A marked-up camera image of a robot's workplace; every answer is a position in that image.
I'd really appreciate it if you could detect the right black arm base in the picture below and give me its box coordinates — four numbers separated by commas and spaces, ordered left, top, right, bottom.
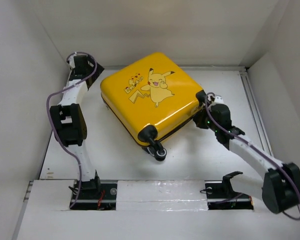
199, 171, 254, 210

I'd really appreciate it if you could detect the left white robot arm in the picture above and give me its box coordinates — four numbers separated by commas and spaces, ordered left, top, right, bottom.
46, 52, 104, 200

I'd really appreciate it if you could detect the yellow hard-shell suitcase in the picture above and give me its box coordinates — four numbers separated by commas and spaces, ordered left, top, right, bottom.
100, 52, 205, 162

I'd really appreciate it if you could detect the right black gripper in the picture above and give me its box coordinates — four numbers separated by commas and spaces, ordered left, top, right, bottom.
192, 105, 219, 132

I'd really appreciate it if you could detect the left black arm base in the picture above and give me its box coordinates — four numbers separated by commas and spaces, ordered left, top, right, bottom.
69, 180, 118, 211

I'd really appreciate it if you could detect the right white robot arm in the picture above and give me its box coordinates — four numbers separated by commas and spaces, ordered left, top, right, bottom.
193, 100, 300, 221

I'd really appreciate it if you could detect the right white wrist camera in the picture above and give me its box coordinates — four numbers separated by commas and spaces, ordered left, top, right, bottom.
210, 94, 224, 104

